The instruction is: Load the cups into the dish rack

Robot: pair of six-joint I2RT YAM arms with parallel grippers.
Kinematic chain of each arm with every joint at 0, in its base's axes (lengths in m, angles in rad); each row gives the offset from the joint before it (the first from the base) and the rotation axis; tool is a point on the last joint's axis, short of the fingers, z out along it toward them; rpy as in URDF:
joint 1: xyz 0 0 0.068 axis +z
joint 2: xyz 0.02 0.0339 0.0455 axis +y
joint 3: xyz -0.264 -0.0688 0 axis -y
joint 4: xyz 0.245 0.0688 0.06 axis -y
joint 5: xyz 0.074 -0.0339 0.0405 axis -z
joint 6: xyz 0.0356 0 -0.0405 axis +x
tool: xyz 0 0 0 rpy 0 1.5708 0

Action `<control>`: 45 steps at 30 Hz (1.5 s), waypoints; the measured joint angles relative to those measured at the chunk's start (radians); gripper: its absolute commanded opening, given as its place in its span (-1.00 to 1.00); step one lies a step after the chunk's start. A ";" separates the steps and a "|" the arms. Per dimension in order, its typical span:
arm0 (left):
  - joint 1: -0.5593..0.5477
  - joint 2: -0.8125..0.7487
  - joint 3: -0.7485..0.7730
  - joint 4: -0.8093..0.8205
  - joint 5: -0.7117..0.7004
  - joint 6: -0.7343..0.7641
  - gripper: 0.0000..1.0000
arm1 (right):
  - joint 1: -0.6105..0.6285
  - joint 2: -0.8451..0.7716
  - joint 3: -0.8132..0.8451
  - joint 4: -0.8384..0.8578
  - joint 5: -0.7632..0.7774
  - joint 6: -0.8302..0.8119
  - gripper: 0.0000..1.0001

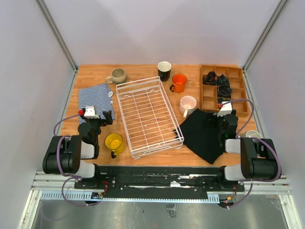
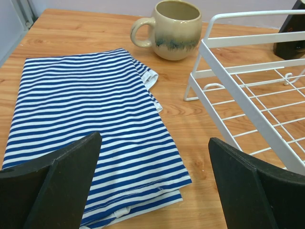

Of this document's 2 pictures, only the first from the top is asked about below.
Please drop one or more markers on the wooden compartment organizer box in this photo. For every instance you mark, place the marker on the wooden compartment organizer box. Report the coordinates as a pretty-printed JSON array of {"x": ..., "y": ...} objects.
[{"x": 208, "y": 93}]

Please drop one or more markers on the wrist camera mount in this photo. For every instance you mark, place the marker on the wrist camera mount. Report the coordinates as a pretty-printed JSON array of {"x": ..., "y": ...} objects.
[
  {"x": 88, "y": 112},
  {"x": 225, "y": 108}
]

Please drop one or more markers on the white wire dish rack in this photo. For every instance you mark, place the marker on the white wire dish rack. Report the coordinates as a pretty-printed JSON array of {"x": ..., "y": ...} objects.
[{"x": 148, "y": 117}]

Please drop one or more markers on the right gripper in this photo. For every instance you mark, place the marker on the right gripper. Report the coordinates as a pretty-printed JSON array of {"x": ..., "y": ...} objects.
[{"x": 214, "y": 117}]

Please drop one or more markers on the aluminium rail frame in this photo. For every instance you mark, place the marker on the aluminium rail frame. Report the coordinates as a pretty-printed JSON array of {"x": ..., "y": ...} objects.
[{"x": 53, "y": 187}]

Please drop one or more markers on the white pink mug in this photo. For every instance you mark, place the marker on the white pink mug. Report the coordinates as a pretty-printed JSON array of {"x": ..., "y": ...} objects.
[{"x": 187, "y": 105}]

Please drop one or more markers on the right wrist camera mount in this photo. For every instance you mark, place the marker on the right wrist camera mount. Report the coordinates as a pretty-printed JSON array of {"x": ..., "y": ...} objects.
[{"x": 225, "y": 108}]

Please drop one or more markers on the black faceted mug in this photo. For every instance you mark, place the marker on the black faceted mug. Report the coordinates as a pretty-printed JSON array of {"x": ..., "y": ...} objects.
[{"x": 164, "y": 70}]

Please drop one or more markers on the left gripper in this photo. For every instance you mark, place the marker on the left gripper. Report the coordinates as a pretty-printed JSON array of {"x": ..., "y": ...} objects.
[{"x": 107, "y": 116}]

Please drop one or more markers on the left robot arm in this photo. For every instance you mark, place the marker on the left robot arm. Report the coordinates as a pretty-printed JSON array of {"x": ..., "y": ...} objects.
[{"x": 67, "y": 154}]

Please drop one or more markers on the blue striped cloth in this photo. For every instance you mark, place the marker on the blue striped cloth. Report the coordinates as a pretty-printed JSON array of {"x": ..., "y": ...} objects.
[{"x": 99, "y": 96}]

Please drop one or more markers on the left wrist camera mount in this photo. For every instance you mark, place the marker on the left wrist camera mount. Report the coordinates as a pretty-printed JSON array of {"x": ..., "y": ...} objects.
[{"x": 88, "y": 112}]

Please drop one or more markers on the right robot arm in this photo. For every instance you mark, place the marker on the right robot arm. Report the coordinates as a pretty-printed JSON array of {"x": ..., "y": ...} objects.
[{"x": 258, "y": 157}]

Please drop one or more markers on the beige stoneware mug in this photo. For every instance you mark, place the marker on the beige stoneware mug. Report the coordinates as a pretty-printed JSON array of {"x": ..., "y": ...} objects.
[{"x": 118, "y": 76}]

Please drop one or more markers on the black cloth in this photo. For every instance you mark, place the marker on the black cloth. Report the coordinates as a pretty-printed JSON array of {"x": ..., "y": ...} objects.
[{"x": 200, "y": 136}]

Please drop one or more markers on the rolled black tie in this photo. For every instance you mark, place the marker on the rolled black tie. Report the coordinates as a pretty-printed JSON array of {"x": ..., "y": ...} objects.
[{"x": 224, "y": 91}]

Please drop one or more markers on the orange mug black handle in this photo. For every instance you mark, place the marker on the orange mug black handle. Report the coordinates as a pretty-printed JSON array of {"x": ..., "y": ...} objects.
[{"x": 178, "y": 83}]

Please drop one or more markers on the yellow mug black handle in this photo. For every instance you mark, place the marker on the yellow mug black handle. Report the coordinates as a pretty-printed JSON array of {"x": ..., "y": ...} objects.
[{"x": 114, "y": 142}]

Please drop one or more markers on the light grey mug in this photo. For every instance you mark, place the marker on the light grey mug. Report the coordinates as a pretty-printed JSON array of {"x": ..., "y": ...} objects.
[{"x": 252, "y": 133}]

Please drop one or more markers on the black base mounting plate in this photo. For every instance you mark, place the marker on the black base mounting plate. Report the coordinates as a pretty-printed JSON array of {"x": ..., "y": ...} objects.
[{"x": 165, "y": 183}]

